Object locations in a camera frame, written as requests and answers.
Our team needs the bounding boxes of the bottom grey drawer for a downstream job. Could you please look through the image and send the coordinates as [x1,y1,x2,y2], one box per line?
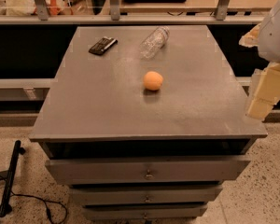
[83,203,207,220]

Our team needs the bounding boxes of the grey drawer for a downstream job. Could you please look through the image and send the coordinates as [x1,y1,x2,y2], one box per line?
[46,155,249,185]
[83,203,207,220]
[70,185,222,205]

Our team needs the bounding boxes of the orange fruit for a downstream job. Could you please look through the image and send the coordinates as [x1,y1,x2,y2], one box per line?
[143,71,163,91]

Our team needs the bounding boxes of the black stand leg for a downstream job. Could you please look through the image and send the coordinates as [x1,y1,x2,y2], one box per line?
[0,140,25,217]

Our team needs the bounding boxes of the grey metal railing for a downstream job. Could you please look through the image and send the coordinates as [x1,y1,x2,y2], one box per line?
[0,0,268,25]

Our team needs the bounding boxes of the middle grey drawer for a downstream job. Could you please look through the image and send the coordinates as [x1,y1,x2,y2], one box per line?
[70,185,222,205]

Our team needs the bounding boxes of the black chocolate bar package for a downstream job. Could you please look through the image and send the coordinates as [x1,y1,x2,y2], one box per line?
[89,36,118,56]

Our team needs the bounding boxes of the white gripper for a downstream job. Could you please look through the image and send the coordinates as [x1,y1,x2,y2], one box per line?
[239,0,280,120]

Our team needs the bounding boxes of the top grey drawer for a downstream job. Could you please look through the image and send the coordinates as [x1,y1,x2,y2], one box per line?
[46,155,249,185]

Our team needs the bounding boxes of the black floor cable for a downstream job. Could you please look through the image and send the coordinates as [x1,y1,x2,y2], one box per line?
[0,168,69,224]

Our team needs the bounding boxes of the grey drawer cabinet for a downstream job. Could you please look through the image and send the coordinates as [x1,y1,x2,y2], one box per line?
[28,24,269,221]

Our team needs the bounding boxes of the clear plastic water bottle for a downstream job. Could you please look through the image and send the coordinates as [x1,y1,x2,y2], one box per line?
[139,26,170,59]

